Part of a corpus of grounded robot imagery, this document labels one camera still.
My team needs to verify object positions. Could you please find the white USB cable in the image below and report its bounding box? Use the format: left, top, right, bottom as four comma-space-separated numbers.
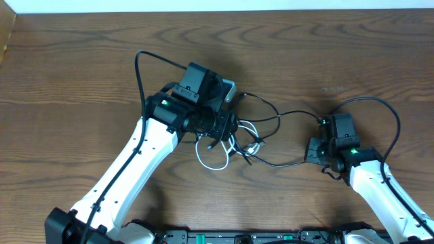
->
195, 119, 262, 171

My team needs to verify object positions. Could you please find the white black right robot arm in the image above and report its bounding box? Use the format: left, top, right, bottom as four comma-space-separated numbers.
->
304, 113, 433, 243

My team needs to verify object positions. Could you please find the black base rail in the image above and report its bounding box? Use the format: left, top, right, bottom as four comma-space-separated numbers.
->
154, 228, 344, 244

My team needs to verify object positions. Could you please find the black right camera cable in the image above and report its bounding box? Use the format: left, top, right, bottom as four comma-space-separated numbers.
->
330, 96, 434, 231

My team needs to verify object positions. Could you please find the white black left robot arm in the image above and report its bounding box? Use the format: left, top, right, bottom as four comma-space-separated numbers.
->
45, 63, 237, 244

